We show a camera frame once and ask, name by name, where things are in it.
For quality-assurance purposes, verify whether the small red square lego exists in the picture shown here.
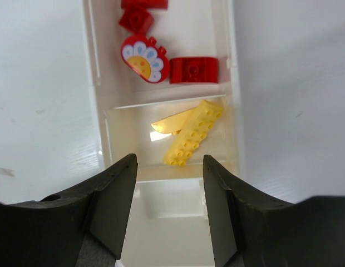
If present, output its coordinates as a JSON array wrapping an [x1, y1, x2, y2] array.
[[119, 6, 154, 35]]

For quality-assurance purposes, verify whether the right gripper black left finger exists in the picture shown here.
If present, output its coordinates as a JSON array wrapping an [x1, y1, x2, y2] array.
[[0, 154, 138, 266]]

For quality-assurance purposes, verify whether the red slope lego brick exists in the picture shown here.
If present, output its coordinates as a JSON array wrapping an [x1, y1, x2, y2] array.
[[121, 0, 169, 9]]

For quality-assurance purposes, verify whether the yellow lego plate piece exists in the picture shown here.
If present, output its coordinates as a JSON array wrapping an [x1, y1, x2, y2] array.
[[151, 108, 196, 135]]

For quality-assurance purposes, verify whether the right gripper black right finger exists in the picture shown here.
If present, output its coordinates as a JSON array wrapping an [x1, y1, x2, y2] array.
[[203, 155, 345, 266]]

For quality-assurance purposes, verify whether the yellow long lego plate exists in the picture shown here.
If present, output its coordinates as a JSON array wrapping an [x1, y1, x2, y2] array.
[[163, 100, 224, 166]]

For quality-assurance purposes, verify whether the right white divided container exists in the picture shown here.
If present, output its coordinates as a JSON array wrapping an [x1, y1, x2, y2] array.
[[83, 1, 239, 266]]

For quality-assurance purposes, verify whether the red oval lego piece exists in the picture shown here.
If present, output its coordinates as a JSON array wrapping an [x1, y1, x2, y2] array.
[[121, 34, 170, 83]]

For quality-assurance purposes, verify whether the red studded lego brick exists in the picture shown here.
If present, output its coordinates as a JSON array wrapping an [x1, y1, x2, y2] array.
[[169, 57, 219, 84]]

